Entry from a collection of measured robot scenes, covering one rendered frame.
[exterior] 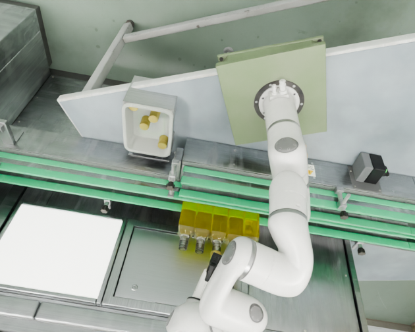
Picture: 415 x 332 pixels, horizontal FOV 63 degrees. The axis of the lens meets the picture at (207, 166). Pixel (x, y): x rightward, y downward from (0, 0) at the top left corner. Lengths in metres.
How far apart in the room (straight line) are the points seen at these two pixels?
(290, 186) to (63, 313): 0.84
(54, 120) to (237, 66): 1.11
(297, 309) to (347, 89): 0.79
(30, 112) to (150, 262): 1.04
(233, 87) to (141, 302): 0.76
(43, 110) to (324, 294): 1.57
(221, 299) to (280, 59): 0.67
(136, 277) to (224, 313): 0.61
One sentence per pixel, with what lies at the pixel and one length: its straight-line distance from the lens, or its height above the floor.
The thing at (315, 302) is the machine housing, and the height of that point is 1.18.
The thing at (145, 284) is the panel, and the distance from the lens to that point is 1.27.
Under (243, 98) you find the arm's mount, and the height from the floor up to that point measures 0.82.
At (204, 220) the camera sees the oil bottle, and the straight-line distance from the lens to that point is 1.22.
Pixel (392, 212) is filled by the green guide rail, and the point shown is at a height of 0.94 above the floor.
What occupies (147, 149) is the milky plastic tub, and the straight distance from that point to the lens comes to 1.29.
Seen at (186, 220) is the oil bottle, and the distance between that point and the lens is 1.21.
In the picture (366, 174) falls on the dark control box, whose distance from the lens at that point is 1.36.
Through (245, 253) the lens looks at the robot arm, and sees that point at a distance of 0.68.
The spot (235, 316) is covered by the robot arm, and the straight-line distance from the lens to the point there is 0.73.
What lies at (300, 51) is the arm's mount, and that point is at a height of 0.81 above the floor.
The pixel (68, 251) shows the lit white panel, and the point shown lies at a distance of 1.35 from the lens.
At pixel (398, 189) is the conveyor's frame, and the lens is 1.46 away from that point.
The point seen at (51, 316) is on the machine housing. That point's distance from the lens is 1.27.
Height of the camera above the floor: 1.71
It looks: 43 degrees down
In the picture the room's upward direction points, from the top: 172 degrees counter-clockwise
